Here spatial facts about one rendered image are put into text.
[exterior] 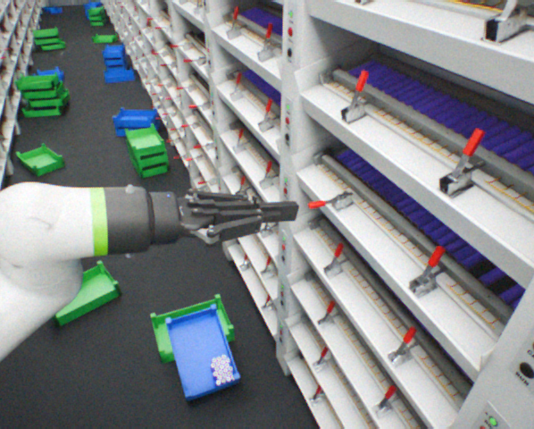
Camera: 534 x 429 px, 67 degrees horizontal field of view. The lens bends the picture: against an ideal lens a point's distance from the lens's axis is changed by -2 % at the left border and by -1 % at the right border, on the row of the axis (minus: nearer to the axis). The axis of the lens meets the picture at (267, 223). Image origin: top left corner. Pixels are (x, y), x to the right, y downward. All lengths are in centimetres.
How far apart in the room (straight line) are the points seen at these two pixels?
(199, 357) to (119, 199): 118
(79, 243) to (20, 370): 140
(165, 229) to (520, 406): 51
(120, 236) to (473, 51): 48
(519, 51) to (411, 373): 59
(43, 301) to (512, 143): 69
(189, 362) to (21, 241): 120
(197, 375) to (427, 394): 99
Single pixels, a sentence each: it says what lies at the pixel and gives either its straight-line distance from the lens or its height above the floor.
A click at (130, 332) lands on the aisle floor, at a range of 187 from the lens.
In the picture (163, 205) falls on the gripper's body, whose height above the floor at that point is 109.
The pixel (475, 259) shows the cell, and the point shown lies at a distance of 77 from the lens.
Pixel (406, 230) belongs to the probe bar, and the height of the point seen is 94.
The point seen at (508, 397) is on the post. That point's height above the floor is 90.
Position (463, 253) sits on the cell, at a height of 95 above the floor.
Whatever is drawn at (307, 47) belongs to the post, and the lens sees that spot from 92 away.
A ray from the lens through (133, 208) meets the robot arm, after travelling 55.
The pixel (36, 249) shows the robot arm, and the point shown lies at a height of 109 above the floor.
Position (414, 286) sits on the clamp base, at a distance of 75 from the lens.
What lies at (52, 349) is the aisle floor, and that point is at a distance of 194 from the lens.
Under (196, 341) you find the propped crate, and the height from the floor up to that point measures 7.
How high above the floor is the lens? 141
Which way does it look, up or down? 37 degrees down
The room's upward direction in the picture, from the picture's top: straight up
